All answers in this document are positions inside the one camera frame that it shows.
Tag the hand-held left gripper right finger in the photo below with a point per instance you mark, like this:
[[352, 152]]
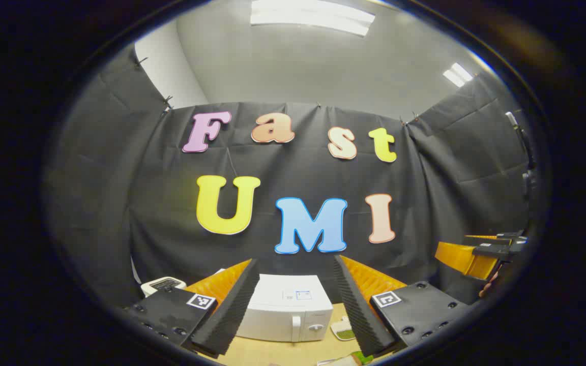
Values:
[[359, 315]]

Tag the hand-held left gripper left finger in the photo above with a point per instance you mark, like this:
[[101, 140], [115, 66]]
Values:
[[232, 315]]

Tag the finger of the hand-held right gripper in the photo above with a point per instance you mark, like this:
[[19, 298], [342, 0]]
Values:
[[506, 238], [463, 259]]

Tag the sandwich with lettuce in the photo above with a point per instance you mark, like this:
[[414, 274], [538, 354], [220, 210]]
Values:
[[346, 361]]

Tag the white microwave oven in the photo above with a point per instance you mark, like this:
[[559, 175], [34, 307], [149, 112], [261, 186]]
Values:
[[283, 315]]

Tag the white divided plate with grains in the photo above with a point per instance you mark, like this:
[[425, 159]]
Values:
[[345, 334]]

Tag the white toaster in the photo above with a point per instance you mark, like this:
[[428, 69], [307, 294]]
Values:
[[163, 284]]

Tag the small ceiling light panel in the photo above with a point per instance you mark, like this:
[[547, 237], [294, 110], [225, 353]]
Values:
[[458, 74]]

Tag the large ceiling light panel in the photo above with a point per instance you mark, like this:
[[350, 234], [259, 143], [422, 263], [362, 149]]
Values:
[[313, 15]]

